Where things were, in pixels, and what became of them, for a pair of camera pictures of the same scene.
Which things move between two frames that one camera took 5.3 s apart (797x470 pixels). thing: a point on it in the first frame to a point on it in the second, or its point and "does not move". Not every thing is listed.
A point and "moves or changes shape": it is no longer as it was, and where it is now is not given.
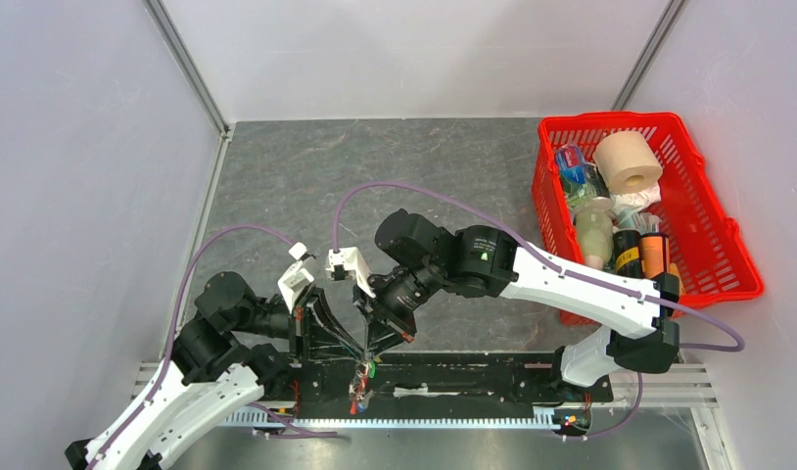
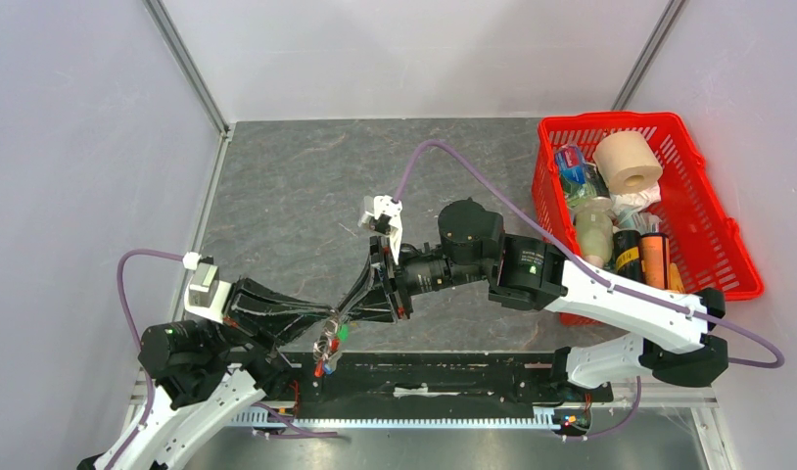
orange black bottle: x=654 y=254 does not move
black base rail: x=424 y=381 does not move
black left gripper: x=312 y=321 to x=248 y=300
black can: x=628 y=253 does not move
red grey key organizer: x=359 y=393 moves or changes shape
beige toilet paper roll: x=627 y=163 does not move
